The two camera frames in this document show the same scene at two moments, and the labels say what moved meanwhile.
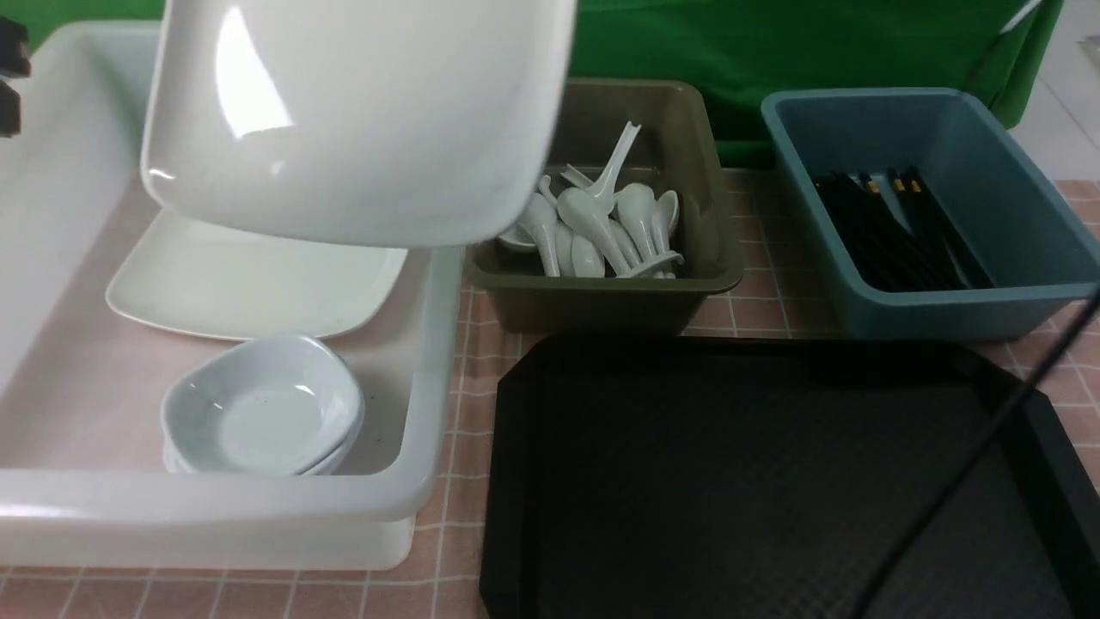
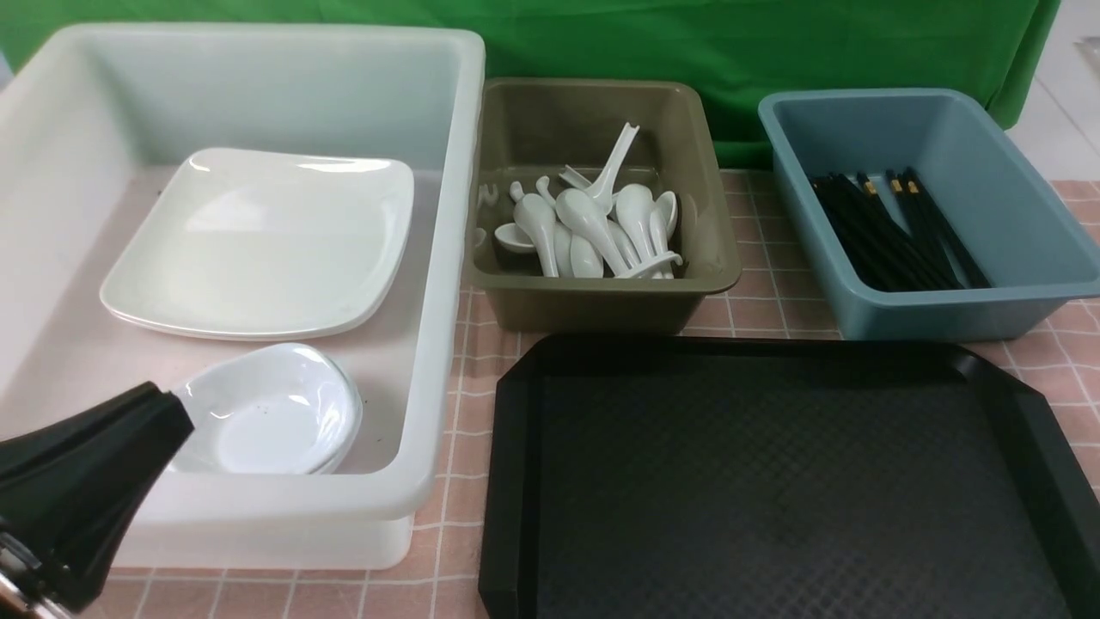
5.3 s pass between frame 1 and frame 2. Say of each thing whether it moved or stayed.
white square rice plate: moved
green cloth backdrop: stayed
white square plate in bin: stayed
